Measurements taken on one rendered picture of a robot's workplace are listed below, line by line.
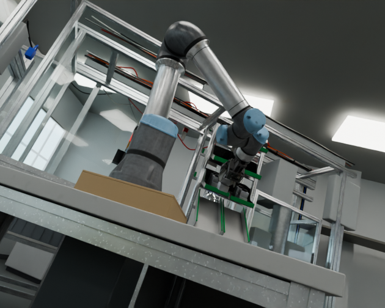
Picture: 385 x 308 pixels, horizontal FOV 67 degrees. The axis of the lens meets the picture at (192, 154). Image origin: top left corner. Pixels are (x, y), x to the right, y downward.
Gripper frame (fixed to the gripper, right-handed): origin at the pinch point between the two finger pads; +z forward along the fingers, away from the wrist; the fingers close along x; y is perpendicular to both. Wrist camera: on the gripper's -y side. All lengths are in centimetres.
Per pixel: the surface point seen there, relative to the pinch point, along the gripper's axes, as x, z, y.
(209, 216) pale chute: 1.4, 21.6, 7.1
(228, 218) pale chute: 13.0, 25.9, 0.8
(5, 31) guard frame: -105, -27, -6
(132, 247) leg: -30, -53, 71
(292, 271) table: -9, -64, 72
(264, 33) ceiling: 19, 5, -218
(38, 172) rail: -71, 0, 31
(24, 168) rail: -76, -1, 32
